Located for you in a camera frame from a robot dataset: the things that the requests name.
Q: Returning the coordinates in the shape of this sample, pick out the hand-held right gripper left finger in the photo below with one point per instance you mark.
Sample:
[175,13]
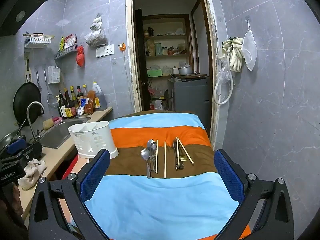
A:
[95,176]

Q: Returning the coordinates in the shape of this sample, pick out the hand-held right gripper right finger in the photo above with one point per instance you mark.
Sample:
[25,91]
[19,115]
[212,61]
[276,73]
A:
[228,176]

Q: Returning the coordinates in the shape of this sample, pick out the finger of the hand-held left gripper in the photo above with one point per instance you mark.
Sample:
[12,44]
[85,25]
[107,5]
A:
[32,152]
[16,145]

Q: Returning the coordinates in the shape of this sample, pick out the white plastic utensil holder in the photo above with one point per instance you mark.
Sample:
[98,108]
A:
[95,140]

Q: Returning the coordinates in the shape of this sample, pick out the gold spoon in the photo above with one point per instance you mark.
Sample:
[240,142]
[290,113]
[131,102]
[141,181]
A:
[183,159]

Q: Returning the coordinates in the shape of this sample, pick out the metal fork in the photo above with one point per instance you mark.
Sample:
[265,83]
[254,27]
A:
[152,164]

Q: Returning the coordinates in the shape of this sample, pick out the metal pan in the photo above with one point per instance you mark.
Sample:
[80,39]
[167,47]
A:
[5,138]

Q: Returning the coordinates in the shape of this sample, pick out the white rag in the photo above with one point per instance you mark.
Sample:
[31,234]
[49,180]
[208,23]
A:
[32,172]

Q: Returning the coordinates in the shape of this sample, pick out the metal faucet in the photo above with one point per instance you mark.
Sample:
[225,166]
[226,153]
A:
[30,120]

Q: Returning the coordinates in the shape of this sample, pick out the steel sink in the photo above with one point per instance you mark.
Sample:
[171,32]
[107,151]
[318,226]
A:
[57,133]

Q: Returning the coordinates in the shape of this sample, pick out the yellow sponge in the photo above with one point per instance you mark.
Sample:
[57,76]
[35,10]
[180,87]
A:
[48,124]

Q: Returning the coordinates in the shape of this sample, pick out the black wok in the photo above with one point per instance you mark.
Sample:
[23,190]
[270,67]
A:
[25,97]

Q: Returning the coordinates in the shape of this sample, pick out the dark pump bottle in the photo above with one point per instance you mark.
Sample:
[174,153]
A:
[62,107]

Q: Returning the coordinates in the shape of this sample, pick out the metal strainer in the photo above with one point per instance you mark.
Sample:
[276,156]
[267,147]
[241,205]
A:
[51,101]

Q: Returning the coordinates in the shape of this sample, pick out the dark sauce bottle yellow label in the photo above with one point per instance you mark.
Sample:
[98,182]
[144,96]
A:
[69,106]

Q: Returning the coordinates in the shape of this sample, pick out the blue white packet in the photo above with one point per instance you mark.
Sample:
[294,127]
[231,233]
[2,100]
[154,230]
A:
[81,108]

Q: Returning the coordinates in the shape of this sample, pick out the sauce bottle yellow cap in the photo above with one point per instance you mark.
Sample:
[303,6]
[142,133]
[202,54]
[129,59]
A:
[74,100]

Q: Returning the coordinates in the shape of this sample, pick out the hanging metal ladle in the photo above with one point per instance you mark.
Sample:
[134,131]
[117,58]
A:
[38,80]

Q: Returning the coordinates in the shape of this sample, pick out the striped blanket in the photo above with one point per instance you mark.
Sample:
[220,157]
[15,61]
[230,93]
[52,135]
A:
[162,200]

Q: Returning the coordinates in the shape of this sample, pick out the orange seasoning packet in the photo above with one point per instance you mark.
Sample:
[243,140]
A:
[90,103]

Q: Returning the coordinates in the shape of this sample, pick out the sauce bottle red label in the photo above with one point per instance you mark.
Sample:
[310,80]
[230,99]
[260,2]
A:
[80,95]

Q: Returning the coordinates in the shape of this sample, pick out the large oil jug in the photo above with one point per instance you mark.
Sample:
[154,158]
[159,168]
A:
[100,98]

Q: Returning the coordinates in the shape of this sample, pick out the hanging wooden board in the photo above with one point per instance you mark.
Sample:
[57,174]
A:
[28,67]

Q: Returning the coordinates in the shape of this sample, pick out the small clear sauce bottle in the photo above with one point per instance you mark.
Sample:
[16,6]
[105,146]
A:
[85,92]

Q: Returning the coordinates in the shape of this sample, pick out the grey cabinet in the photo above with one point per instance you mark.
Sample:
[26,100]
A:
[190,97]

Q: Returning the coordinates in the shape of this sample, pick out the white plastic jug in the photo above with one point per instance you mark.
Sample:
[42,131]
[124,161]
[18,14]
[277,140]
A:
[157,105]

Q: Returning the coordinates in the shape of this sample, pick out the clear plastic bag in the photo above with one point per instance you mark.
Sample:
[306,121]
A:
[223,73]

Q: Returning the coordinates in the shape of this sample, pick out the red plastic bag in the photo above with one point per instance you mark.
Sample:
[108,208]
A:
[80,56]

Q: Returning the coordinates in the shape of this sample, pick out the yellow-green snack packet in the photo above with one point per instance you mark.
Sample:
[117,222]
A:
[61,43]

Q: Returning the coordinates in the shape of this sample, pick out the metal pot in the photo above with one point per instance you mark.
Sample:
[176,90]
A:
[185,70]

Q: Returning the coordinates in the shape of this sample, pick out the red snack packet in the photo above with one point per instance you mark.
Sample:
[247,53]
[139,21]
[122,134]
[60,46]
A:
[70,40]

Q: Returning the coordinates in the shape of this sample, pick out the green box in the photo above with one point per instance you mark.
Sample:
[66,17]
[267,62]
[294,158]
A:
[154,73]

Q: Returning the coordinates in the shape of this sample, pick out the cream rubber gloves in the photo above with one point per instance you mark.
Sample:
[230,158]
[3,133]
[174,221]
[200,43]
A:
[236,55]

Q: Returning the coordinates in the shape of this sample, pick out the white mesh bag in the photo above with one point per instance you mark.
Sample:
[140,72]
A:
[250,52]

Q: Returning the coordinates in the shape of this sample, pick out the clear bag of dried goods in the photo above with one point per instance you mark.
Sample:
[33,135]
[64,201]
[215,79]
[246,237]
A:
[96,38]

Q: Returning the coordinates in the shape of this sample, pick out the orange plug adapter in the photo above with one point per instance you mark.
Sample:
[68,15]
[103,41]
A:
[122,47]

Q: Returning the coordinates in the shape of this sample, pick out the black range hood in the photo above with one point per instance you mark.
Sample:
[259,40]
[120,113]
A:
[22,7]

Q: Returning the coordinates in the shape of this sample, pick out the green jar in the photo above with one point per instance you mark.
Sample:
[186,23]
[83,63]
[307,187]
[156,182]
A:
[158,49]

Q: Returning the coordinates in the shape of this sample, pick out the small hanging plastic bags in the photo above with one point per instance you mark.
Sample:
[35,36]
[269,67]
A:
[97,22]

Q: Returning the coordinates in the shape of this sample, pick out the wooden shelf unit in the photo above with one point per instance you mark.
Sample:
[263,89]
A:
[165,37]

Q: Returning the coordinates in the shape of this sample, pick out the white wall box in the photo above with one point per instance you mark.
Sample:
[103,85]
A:
[53,75]

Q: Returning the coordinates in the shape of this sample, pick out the metal wall shelf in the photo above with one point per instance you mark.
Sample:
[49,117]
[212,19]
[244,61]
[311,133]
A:
[66,52]

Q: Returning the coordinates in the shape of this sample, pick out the white wall basket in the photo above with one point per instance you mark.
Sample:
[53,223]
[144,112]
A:
[37,41]

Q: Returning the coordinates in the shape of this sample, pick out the wall switch panel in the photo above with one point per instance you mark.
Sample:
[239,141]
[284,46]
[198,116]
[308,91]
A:
[105,50]

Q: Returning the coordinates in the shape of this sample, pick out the wooden door frame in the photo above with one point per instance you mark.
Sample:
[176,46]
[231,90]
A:
[130,55]

